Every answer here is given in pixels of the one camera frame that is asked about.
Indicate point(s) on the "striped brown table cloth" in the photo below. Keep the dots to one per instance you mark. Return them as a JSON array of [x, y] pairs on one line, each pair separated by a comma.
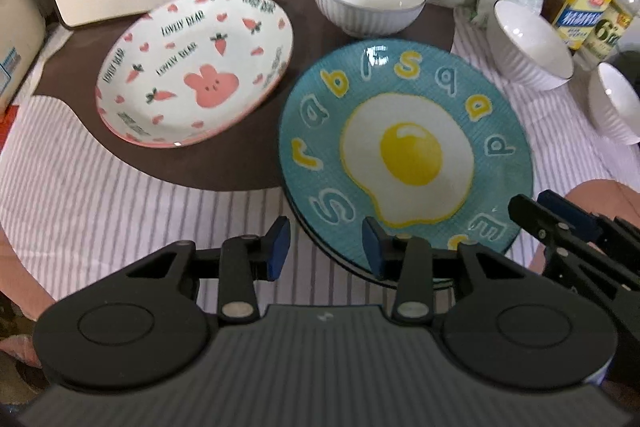
[[125, 202]]

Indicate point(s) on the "pink rabbit print plate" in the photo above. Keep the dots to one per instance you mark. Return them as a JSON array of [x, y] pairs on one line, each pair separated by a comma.
[[200, 72]]

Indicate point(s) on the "white rice cooker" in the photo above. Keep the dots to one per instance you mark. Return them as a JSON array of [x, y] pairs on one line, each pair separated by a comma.
[[15, 32]]

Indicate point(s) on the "black pot with lid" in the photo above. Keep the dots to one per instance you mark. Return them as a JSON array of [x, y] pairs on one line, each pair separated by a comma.
[[629, 64]]

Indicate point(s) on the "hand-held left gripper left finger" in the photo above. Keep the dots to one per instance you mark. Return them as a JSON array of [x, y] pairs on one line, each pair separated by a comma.
[[279, 247]]

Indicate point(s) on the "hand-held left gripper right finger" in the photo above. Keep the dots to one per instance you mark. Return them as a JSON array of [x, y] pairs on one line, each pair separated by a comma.
[[372, 248]]

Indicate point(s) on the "blue fried egg plate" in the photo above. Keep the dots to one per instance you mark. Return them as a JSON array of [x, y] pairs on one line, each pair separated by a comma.
[[400, 132]]

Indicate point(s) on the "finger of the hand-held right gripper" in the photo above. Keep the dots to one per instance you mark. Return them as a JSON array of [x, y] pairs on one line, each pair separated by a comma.
[[565, 207], [540, 227]]

